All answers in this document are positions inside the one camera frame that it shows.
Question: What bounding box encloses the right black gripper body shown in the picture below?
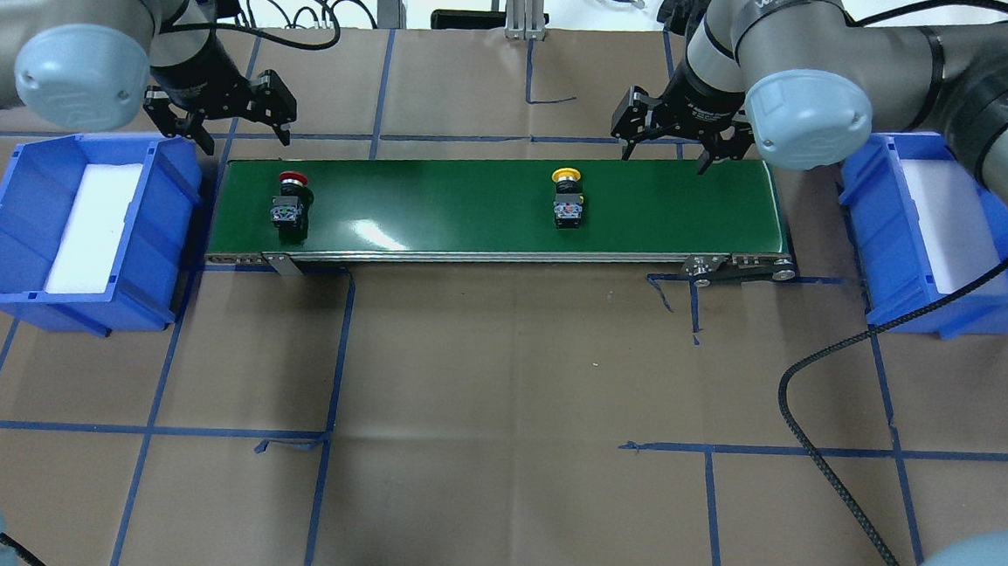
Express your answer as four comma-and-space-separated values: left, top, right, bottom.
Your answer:
611, 70, 755, 162

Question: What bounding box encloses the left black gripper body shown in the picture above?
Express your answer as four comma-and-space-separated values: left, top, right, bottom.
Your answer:
142, 22, 299, 138

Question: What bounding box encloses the red push button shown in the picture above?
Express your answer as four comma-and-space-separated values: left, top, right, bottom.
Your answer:
269, 170, 314, 245

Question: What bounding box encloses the yellow push button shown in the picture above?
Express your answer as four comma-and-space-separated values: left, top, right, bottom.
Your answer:
551, 167, 586, 230

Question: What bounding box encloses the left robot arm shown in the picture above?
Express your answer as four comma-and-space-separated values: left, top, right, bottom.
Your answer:
0, 0, 298, 146

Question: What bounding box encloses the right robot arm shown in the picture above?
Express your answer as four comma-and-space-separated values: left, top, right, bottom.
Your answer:
611, 0, 1008, 566

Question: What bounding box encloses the green conveyor belt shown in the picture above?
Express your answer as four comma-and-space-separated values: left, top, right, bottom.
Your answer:
205, 159, 800, 285

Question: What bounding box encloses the left blue bin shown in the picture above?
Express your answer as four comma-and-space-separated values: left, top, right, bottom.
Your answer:
0, 133, 203, 337

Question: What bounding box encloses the blue bin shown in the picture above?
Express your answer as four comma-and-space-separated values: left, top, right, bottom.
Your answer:
839, 132, 1008, 339
0, 133, 203, 337

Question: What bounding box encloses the black power adapter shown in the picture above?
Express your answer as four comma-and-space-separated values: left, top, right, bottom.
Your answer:
375, 0, 407, 30

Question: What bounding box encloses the left white foam pad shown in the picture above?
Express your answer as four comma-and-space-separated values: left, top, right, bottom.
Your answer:
44, 163, 143, 295

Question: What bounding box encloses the white foam pad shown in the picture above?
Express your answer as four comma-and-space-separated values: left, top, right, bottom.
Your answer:
44, 163, 143, 295
900, 159, 1008, 295

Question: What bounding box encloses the right blue bin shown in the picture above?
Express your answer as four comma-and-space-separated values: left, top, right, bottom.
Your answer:
839, 132, 1008, 339

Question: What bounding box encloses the right white foam pad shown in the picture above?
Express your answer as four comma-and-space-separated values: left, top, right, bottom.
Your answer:
900, 159, 1008, 295

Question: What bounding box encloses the aluminium frame post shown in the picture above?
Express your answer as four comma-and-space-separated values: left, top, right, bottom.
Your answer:
504, 0, 548, 41

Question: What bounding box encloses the black braided cable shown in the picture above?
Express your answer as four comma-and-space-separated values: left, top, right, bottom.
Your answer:
767, 222, 1008, 566

